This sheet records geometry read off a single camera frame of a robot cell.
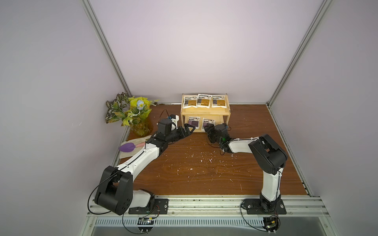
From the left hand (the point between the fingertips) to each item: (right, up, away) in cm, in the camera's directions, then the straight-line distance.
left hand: (192, 129), depth 81 cm
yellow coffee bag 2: (-2, +17, +11) cm, 20 cm away
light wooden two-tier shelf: (+10, +8, +6) cm, 14 cm away
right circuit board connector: (+39, -45, -12) cm, 60 cm away
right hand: (+8, +1, +14) cm, 16 cm away
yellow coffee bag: (+8, +18, +11) cm, 22 cm away
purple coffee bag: (+1, +4, +25) cm, 25 cm away
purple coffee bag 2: (+10, +3, +23) cm, 26 cm away
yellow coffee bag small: (+17, +17, +11) cm, 27 cm away
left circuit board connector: (-23, -47, -10) cm, 53 cm away
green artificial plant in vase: (-38, +11, +7) cm, 40 cm away
